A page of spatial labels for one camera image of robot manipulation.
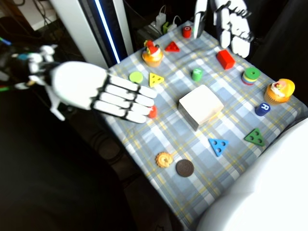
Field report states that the yellow triangle block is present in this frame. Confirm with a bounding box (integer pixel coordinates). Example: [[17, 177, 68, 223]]
[[149, 72, 165, 88]]

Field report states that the white robot body shell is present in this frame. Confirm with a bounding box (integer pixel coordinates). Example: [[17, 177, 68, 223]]
[[196, 115, 308, 231]]

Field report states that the green triangle block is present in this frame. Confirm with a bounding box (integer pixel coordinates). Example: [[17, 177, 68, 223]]
[[244, 128, 266, 147]]

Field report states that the white paper box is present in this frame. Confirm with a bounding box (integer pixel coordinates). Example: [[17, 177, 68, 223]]
[[178, 84, 225, 132]]

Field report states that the green cylinder block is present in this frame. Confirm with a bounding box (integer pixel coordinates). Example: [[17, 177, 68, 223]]
[[191, 67, 204, 82]]

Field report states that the blue triangle block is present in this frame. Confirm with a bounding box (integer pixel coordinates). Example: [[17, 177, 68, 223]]
[[208, 138, 230, 157]]

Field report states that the red rectangular block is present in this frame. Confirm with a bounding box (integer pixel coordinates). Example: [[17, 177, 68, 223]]
[[216, 49, 236, 70]]

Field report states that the white pillar with blue light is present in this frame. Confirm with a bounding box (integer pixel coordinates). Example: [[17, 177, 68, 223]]
[[50, 0, 134, 69]]

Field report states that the green round disc block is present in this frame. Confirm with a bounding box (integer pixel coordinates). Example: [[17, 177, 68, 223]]
[[128, 71, 144, 84]]

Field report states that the toy butter cookie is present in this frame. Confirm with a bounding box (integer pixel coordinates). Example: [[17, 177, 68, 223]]
[[154, 152, 174, 168]]

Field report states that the red triangle block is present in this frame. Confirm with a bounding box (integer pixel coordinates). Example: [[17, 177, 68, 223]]
[[164, 41, 180, 53]]

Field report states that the blue cylinder block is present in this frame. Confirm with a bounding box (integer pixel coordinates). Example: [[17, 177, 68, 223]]
[[255, 103, 271, 117]]

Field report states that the toy cupcake with yellow icing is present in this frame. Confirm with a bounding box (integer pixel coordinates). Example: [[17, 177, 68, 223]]
[[264, 78, 296, 106]]

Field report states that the red cylinder block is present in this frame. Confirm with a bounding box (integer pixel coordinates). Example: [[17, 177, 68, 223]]
[[181, 26, 193, 39]]

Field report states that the colourful stacked ring block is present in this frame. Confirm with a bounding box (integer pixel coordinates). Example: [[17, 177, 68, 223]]
[[241, 67, 262, 86]]

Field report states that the blue plaid tablecloth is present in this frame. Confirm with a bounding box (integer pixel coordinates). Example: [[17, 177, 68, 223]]
[[105, 20, 302, 230]]

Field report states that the toy chocolate cookie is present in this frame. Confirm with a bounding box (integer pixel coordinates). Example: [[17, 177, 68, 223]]
[[175, 159, 195, 178]]

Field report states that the toy cupcake with strawberry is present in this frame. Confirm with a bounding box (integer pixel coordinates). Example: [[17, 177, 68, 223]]
[[141, 39, 165, 68]]

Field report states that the white power strip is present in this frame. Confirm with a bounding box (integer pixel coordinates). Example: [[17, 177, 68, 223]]
[[149, 20, 164, 33]]

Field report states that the small red round block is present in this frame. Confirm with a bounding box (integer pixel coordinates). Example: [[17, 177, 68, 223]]
[[147, 105, 158, 119]]

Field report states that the white charger plug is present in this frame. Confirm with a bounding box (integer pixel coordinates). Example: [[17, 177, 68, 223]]
[[155, 13, 167, 27], [167, 21, 181, 32]]

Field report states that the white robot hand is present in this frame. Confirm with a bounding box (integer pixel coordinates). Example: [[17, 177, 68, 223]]
[[49, 61, 158, 124], [193, 0, 255, 59]]

